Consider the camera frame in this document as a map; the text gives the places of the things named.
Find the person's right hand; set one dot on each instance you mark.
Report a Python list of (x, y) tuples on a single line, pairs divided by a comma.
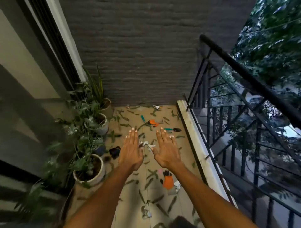
[(168, 152)]

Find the green leaves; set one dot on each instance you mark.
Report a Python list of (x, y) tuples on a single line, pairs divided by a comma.
[(148, 183)]

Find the green leafy potted plant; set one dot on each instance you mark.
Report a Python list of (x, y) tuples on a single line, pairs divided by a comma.
[(82, 162), (35, 195), (88, 110)]

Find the dark blue round pot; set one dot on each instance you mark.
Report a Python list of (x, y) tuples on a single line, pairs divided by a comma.
[(100, 150)]

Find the beige ribbed plant pot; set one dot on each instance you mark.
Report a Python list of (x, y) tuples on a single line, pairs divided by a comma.
[(107, 108)]

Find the small black plastic pot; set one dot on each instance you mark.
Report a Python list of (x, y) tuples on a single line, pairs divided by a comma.
[(114, 152)]

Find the person's left hand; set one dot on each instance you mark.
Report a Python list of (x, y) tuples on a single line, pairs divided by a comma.
[(130, 150)]

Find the white round plant pot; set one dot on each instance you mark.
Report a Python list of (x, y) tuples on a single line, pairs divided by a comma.
[(102, 129), (98, 175)]

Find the green trees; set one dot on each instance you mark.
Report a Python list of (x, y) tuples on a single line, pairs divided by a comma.
[(270, 47)]

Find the black metal railing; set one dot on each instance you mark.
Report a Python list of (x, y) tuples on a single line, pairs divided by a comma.
[(249, 77)]

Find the person's left forearm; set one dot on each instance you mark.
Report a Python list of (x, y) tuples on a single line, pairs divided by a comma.
[(103, 199)]

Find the orange black work glove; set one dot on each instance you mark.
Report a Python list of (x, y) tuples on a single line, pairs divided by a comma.
[(168, 179), (153, 122)]

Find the person's right forearm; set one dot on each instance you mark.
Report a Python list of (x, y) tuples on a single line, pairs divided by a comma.
[(207, 202)]

